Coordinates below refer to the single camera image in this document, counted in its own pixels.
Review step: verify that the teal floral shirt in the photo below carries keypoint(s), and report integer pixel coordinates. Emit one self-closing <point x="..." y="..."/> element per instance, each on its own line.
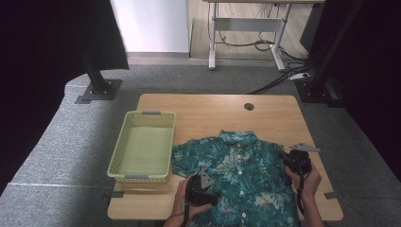
<point x="239" y="176"/>

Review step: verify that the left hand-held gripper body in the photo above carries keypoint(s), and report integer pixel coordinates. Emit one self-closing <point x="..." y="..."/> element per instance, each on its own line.
<point x="197" y="194"/>

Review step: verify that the dark curtain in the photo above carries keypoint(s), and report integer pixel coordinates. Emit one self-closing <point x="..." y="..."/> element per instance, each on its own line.
<point x="378" y="63"/>

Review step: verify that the grey tape piece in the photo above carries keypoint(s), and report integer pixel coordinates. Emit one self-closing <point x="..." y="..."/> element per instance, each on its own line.
<point x="116" y="194"/>
<point x="331" y="195"/>

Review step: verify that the white panel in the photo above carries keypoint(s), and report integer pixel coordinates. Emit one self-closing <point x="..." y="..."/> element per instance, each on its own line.
<point x="151" y="25"/>

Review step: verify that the black curtain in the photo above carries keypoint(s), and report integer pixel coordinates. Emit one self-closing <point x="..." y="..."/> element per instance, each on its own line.
<point x="47" y="47"/>

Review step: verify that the white power strip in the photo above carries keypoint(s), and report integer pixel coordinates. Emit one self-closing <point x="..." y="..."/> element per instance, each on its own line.
<point x="299" y="76"/>

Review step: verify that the person's right hand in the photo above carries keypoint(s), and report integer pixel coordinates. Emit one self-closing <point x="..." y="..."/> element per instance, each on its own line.
<point x="313" y="183"/>

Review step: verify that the pale green plastic basket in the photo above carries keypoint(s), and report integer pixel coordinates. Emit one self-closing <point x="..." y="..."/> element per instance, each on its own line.
<point x="145" y="145"/>

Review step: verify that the white-legged desk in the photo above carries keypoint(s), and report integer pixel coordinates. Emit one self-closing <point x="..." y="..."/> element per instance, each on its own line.
<point x="247" y="24"/>

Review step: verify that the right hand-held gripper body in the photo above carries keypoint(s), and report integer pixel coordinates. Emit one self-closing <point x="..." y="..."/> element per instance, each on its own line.
<point x="301" y="162"/>

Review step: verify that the black metal stand with base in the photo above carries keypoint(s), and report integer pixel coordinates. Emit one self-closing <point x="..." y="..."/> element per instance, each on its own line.
<point x="318" y="88"/>
<point x="99" y="86"/>

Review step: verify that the person's left hand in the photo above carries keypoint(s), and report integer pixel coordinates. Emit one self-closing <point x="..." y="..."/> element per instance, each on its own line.
<point x="179" y="201"/>

